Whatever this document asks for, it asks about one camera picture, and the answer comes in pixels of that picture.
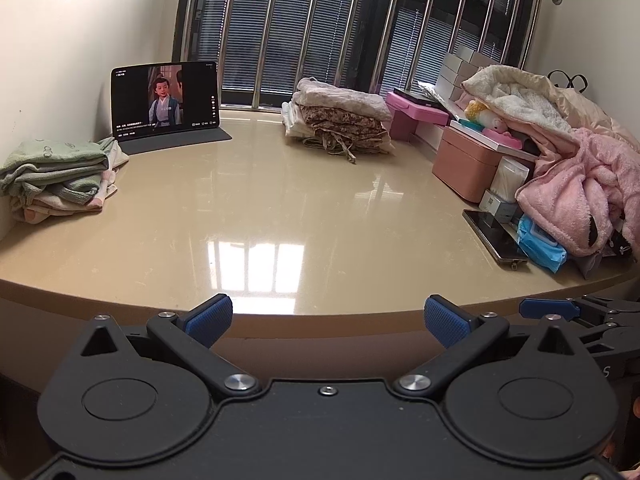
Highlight yellow white plush toy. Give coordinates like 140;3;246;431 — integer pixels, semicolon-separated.
465;99;512;134

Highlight pink storage box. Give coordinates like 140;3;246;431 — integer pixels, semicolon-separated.
432;125;506;205

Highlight silver foil bag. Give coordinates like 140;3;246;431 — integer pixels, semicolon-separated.
416;80;453;107

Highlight steel window bars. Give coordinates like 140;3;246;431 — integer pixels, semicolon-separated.
181;0;547;112

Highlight small white box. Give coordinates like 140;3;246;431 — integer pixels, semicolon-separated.
478;189;519;224

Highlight dark window with blinds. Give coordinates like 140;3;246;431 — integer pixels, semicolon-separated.
172;0;545;113

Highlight black bag handles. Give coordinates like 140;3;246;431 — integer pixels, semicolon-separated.
547;70;589;93

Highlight white folded garment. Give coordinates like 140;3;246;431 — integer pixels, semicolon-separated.
281;101;313;138

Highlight stack of white boxes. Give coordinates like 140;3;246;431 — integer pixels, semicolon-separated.
436;44;502;107

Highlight cream pink folded garment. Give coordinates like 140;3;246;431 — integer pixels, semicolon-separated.
10;139;130;224

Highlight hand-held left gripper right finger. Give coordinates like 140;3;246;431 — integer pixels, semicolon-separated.
394;295;583;401

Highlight white flat tray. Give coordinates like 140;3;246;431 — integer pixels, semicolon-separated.
449;119;539;155

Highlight blue wet wipes packet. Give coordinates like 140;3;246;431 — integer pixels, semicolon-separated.
516;215;569;275

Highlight black smartphone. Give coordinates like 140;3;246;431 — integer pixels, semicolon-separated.
462;208;530;267

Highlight black flat case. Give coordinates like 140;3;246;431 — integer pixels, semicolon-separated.
392;88;437;109

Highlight cotton swab box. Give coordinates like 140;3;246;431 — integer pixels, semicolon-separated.
491;157;531;197

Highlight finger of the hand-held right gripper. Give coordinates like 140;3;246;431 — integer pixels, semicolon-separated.
520;295;640;322
582;322;640;356

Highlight pink fleece garment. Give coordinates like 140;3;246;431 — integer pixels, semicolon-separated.
515;127;640;262

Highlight tablet with video screen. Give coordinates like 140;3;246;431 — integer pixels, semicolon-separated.
110;61;221;139

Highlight cream lace folded garment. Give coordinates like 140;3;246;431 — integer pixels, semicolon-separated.
292;77;392;122

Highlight green bear print pants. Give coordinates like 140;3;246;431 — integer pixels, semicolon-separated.
0;137;117;206

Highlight brown floral folded garment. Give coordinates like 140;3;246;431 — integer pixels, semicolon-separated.
299;105;396;164

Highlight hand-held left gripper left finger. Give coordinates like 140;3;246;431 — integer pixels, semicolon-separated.
80;294;262;403

